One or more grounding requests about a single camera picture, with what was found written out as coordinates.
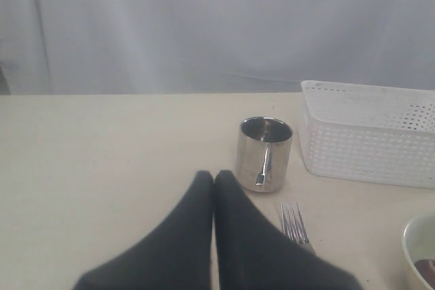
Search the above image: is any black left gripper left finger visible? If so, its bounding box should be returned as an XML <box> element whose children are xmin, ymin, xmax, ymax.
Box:
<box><xmin>74</xmin><ymin>170</ymin><xmax>213</xmax><ymax>289</ymax></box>

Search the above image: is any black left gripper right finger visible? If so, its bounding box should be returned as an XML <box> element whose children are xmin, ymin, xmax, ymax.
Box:
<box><xmin>214</xmin><ymin>170</ymin><xmax>361</xmax><ymax>289</ymax></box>

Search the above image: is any silver fork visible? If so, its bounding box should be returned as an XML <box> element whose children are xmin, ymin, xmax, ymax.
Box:
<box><xmin>281</xmin><ymin>202</ymin><xmax>315</xmax><ymax>254</ymax></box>

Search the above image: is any stainless steel cup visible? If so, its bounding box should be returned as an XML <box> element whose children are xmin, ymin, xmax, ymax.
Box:
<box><xmin>234</xmin><ymin>117</ymin><xmax>294</xmax><ymax>193</ymax></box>

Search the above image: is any white ceramic bowl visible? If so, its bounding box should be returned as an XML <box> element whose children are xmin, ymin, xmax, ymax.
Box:
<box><xmin>401</xmin><ymin>213</ymin><xmax>434</xmax><ymax>289</ymax></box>

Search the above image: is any dark wooden spoon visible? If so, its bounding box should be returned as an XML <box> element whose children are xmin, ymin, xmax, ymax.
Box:
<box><xmin>415</xmin><ymin>259</ymin><xmax>435</xmax><ymax>278</ymax></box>

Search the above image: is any white perforated plastic basket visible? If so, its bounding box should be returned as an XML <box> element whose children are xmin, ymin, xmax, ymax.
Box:
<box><xmin>299</xmin><ymin>80</ymin><xmax>434</xmax><ymax>189</ymax></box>

